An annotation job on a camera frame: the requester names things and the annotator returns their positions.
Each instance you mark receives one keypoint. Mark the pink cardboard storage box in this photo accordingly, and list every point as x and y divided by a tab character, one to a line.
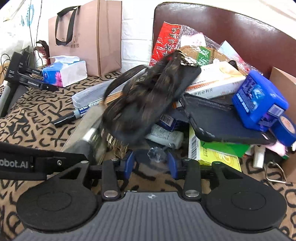
285	83

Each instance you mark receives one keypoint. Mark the red snack package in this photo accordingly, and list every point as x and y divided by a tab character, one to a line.
166	42

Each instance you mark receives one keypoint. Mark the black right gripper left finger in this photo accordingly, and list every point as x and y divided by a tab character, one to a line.
71	198

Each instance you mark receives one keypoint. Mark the makeup brush in sleeve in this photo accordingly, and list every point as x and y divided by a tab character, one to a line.
87	141

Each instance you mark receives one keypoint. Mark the dark camouflage strap bag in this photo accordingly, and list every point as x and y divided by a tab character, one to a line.
147	93

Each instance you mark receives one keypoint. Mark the metal binder clip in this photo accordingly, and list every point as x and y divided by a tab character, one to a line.
274	173

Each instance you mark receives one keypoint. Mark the dark brown wooden headboard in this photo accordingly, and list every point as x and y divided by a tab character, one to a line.
257	43

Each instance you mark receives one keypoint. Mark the green yellow medicine box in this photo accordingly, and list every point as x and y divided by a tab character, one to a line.
207	153

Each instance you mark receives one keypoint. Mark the white orange medicine box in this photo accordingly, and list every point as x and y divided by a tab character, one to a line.
216	79

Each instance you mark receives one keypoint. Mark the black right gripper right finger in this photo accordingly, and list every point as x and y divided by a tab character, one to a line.
228	196

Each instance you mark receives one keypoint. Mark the blue tape roll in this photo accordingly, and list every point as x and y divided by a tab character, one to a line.
284	130

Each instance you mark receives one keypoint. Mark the black phone case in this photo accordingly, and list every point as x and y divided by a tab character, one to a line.
216	122

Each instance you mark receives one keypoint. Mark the black device on stand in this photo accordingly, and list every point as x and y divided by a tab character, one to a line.
17	74

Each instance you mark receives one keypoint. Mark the blue plastic bottle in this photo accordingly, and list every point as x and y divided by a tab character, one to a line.
258	102

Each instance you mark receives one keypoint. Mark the black marker pen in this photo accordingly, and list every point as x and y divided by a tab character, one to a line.
72	116

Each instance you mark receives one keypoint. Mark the pink paper shopping bag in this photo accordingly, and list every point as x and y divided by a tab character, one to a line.
91	32

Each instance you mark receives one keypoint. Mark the tissue pack blue pink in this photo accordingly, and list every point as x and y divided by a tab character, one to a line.
65	71

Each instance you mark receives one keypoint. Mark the clear plastic pen case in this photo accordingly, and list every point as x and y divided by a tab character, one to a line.
90	95

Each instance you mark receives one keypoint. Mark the white small tube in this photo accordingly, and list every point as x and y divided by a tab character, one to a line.
163	137

